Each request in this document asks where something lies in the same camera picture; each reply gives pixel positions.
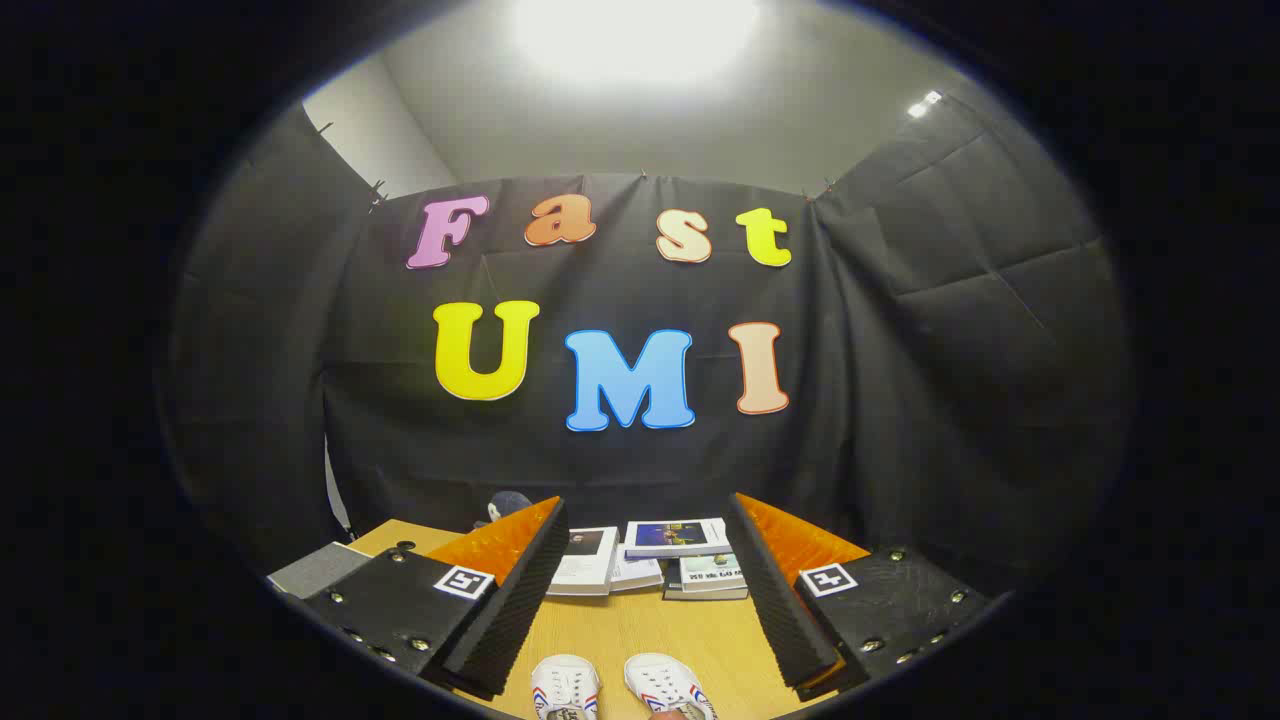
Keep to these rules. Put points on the small ceiling light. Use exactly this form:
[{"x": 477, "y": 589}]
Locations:
[{"x": 925, "y": 103}]

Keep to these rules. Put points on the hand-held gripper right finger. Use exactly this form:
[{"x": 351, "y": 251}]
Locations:
[{"x": 775, "y": 600}]

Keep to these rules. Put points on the plain white book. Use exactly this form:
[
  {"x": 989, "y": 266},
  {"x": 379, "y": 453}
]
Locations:
[{"x": 636, "y": 575}]

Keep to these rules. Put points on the white canvas shoe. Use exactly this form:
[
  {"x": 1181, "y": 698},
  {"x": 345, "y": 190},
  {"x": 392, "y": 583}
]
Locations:
[
  {"x": 665, "y": 682},
  {"x": 565, "y": 685}
]

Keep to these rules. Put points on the thick white book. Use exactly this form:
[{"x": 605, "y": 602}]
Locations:
[{"x": 700, "y": 595}]

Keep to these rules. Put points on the book with blue cover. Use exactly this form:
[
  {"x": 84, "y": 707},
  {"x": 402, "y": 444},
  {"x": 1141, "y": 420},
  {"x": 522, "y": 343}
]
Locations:
[{"x": 675, "y": 535}]

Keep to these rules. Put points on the book with teal cover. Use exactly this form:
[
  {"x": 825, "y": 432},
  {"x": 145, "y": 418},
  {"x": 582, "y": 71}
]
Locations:
[{"x": 712, "y": 572}]

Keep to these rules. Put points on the black backdrop cloth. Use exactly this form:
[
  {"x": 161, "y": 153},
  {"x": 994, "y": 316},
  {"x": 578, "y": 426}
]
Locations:
[{"x": 900, "y": 350}]

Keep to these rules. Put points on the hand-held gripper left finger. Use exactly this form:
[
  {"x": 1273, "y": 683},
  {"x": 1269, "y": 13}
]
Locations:
[{"x": 520, "y": 600}]

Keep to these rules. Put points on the small penguin plush toy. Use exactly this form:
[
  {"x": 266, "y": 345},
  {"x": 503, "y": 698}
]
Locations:
[{"x": 508, "y": 503}]

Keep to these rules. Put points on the white book with dark photo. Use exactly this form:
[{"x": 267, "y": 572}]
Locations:
[{"x": 588, "y": 565}]

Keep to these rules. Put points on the grey fabric storage box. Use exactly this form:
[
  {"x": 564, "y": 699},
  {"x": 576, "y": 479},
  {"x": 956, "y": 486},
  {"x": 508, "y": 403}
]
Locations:
[{"x": 320, "y": 570}]

